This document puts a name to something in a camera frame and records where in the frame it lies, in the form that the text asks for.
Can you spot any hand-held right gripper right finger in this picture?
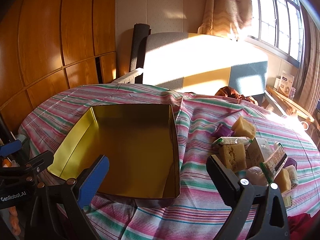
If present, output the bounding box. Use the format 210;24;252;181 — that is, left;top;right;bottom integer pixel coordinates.
206;154;291;240

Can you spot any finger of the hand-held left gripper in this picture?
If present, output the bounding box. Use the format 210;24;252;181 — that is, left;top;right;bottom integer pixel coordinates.
0;140;22;157
0;150;54;180

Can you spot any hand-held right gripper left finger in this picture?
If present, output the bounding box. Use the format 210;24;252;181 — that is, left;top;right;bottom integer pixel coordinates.
25;155;110;240

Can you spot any yellow soap block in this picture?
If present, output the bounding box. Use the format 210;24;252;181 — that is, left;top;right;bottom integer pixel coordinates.
231;116;257;139
274;168;292;193
219;143;248;173

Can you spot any yellow cracker packet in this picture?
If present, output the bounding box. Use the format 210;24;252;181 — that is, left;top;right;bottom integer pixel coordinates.
212;136;254;148

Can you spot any white medicine box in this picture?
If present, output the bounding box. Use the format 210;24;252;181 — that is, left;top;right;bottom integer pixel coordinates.
246;137;275;168

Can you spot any purple packet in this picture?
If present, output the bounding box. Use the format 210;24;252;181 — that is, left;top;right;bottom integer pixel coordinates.
285;157;298;170
211;124;235;138

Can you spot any gold metal tin box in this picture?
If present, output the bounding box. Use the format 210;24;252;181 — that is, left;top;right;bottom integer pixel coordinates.
47;104;181;200

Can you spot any green edged cracker packet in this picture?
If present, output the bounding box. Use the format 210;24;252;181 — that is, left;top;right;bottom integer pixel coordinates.
259;143;288;183

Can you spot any white gauze roll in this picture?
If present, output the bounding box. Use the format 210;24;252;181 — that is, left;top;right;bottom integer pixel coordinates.
285;165;299;188

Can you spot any green glass table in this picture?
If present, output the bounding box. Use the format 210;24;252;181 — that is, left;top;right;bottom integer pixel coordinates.
15;134;31;155

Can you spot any pink green striped bedsheet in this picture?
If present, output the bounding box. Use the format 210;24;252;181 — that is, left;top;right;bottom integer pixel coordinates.
18;84;320;240

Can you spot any brown cloth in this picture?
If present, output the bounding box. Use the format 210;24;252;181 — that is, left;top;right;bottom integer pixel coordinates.
214;86;258;104

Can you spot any red cloth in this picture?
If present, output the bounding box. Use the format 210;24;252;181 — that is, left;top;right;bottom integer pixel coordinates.
287;212;320;240

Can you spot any wooden rack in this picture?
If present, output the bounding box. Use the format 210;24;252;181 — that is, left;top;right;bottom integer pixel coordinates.
265;84;315;123

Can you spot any wooden wardrobe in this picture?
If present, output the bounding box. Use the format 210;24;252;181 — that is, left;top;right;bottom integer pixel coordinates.
0;0;118;135

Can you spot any white printed box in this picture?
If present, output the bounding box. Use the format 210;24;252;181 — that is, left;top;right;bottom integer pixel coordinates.
277;70;296;98

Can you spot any brown striped curtain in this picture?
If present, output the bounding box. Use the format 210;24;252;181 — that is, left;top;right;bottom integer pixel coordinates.
295;17;320;120

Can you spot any beige patterned curtain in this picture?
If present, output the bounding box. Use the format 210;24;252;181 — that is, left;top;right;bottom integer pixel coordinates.
201;0;254;40

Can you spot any barred window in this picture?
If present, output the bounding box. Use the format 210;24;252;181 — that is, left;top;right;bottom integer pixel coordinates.
244;0;309;63

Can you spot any white metal bed rail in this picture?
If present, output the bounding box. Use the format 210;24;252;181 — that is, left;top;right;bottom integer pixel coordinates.
112;67;144;84

